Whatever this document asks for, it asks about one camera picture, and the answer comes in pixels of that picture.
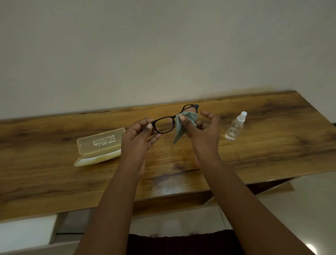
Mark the person's left hand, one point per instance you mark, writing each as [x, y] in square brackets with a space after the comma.
[134, 149]

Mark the person's right hand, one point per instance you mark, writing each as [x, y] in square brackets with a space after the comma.
[206, 142]

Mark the clear spray bottle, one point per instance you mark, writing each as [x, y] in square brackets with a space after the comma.
[233, 130]

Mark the blue cleaning cloth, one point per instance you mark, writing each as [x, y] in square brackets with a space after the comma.
[190, 116]

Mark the yellow translucent glasses case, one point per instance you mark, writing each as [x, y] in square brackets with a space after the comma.
[99, 144]

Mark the black framed eyeglasses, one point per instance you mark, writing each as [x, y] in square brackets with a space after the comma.
[164, 125]

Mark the person's left forearm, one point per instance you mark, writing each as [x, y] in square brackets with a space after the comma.
[110, 215]

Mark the person's right forearm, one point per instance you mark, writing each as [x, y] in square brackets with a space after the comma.
[249, 210]

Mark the wooden under-table shelf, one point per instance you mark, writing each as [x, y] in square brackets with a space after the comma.
[168, 203]

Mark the dark maroon garment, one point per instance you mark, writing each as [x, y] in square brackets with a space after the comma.
[183, 244]

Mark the white cabinet drawer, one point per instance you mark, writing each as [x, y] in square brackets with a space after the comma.
[26, 233]

